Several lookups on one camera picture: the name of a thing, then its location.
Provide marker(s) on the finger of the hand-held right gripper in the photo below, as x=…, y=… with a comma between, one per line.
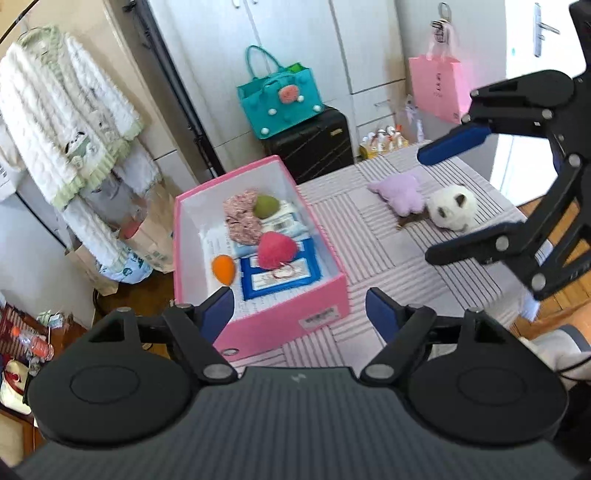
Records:
x=452, y=143
x=471, y=244

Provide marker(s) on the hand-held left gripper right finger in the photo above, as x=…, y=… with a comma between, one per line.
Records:
x=383, y=316

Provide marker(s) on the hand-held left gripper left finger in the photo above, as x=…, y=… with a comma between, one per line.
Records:
x=217, y=314

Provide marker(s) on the white plush animal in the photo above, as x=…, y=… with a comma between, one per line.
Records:
x=452, y=207

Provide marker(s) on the orange makeup sponge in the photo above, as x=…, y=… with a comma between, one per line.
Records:
x=224, y=270

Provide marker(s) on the pink cardboard box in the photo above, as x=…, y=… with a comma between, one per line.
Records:
x=286, y=323

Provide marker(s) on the purple plush pad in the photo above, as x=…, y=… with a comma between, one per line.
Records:
x=399, y=194

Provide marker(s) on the pink makeup sponge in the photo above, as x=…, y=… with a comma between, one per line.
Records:
x=276, y=249

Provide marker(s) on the pink floral scrunchie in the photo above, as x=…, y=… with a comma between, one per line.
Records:
x=240, y=217

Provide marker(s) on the green makeup sponge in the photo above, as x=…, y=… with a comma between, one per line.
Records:
x=267, y=206

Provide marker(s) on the pink paper bag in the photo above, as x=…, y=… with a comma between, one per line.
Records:
x=438, y=87

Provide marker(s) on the pile of snack bottles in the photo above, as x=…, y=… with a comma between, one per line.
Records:
x=385, y=141

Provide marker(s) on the brown paper bag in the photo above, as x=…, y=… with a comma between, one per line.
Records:
x=154, y=240
x=90, y=272
x=106, y=226

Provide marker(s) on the blue white plastic bag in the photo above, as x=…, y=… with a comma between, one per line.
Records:
x=129, y=270

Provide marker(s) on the white blue packet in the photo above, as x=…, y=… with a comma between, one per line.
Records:
x=286, y=221

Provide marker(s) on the black suitcase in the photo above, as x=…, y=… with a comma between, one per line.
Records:
x=309, y=147

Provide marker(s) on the wooden nightstand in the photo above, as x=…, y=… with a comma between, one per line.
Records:
x=55, y=332

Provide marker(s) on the teal felt tote bag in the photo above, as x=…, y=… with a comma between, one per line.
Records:
x=281, y=101

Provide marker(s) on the orange cap plastic bottle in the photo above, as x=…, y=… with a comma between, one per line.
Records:
x=34, y=344

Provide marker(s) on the white wardrobe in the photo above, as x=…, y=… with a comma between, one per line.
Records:
x=300, y=37

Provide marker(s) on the brown checked basket bag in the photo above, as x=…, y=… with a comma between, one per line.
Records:
x=9, y=323

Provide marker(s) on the black stand pole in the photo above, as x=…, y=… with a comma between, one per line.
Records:
x=184, y=106

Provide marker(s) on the red white pouch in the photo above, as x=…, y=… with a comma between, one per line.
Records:
x=14, y=383

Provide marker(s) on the white green knit cardigan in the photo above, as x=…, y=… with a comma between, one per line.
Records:
x=60, y=120

